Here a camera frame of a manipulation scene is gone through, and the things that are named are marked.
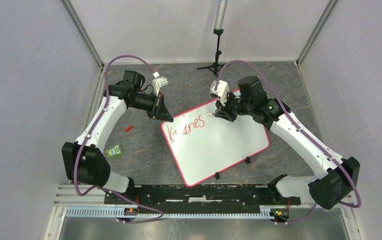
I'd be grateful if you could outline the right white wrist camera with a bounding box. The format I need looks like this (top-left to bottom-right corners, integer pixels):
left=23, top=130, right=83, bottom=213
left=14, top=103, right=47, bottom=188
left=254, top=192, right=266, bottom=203
left=210, top=80, right=238, bottom=108

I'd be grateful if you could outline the white slotted cable duct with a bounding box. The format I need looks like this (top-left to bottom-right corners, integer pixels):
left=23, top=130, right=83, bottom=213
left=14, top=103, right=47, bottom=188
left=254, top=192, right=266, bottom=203
left=65, top=206, right=274, bottom=220

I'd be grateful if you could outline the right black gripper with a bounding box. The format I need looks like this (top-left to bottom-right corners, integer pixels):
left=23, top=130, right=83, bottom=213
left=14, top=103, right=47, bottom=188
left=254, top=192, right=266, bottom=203
left=215, top=90, right=253, bottom=122

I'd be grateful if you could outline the black tripod camera stand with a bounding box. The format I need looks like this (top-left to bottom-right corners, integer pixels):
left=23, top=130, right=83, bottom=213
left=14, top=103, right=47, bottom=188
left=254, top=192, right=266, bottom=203
left=197, top=0, right=228, bottom=77

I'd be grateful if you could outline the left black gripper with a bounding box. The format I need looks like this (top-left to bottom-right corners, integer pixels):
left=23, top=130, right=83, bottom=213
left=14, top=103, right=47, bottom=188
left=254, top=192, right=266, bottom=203
left=130, top=91, right=174, bottom=123

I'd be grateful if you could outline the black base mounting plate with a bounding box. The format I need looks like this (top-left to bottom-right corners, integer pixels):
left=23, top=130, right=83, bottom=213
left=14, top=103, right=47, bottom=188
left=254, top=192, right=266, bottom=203
left=104, top=184, right=301, bottom=215

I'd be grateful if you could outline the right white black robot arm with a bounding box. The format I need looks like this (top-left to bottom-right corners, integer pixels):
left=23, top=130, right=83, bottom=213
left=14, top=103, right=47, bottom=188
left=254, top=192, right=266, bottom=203
left=210, top=76, right=361, bottom=210

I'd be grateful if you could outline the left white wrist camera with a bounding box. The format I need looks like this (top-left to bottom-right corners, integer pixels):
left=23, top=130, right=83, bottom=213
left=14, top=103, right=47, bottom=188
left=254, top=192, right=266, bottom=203
left=152, top=71, right=169, bottom=95

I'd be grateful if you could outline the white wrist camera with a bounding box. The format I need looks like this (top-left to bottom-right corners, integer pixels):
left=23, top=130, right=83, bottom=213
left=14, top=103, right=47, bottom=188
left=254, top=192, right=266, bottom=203
left=152, top=71, right=169, bottom=95
left=210, top=80, right=238, bottom=108

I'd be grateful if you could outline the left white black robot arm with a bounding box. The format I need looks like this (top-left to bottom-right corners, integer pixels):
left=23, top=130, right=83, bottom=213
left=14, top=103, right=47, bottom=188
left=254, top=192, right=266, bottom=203
left=62, top=70, right=173, bottom=204

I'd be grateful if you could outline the green monster eraser toy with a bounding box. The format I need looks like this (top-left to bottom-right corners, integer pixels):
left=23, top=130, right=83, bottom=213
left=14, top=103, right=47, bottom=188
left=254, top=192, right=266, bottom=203
left=106, top=144, right=124, bottom=159

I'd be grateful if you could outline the pink-framed whiteboard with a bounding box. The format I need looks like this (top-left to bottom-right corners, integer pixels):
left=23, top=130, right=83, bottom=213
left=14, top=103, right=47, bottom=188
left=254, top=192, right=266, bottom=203
left=161, top=99, right=270, bottom=187

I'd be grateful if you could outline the red marker cap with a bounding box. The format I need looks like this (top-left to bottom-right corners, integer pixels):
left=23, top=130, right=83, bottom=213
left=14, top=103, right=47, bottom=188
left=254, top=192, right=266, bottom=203
left=125, top=125, right=133, bottom=132

